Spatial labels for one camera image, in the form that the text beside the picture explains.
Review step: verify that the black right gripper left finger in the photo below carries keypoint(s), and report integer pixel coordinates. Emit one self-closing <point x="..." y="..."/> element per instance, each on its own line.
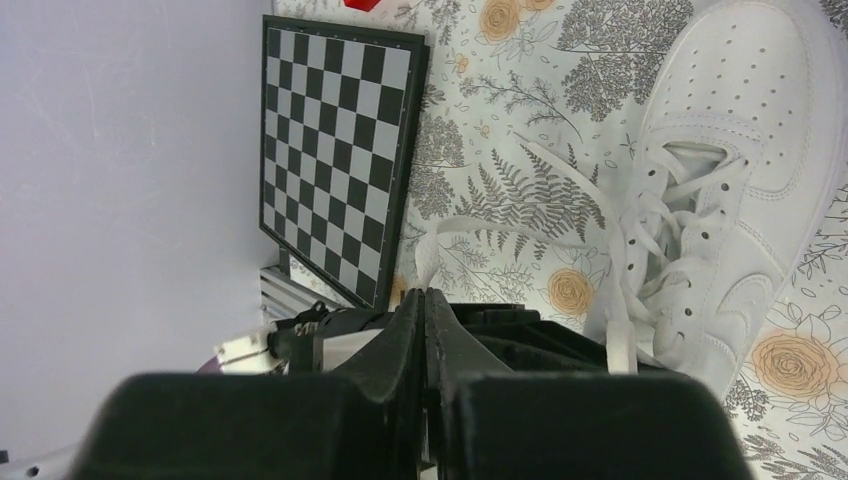
<point x="362" y="420"/>

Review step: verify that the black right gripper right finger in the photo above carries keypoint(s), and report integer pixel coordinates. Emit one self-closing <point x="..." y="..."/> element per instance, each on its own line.
<point x="513" y="396"/>

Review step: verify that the white sneaker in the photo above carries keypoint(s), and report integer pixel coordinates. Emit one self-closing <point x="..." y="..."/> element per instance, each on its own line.
<point x="742" y="145"/>

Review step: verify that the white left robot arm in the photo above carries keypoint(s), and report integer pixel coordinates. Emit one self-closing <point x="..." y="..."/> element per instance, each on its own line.
<point x="323" y="344"/>

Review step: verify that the floral patterned table mat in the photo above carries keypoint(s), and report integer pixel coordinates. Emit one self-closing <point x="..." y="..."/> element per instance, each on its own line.
<point x="576" y="76"/>

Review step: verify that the black white chessboard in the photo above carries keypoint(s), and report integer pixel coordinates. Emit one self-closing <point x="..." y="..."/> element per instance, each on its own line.
<point x="340" y="115"/>

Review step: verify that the red white grid toy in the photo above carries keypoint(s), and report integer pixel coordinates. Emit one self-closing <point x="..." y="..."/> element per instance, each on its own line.
<point x="361" y="5"/>

